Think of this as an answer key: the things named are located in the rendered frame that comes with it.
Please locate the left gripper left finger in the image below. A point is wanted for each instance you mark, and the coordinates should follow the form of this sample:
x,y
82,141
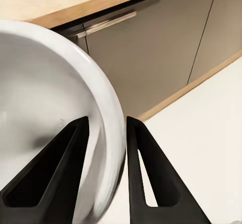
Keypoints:
x,y
45,191

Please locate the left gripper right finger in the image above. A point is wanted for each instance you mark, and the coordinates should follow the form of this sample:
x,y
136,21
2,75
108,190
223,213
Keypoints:
x,y
176,204

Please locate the cabinet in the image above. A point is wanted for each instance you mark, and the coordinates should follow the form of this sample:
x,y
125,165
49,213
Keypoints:
x,y
151,49

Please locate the coffee cup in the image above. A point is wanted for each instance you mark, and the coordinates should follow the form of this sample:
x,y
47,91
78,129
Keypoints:
x,y
47,81

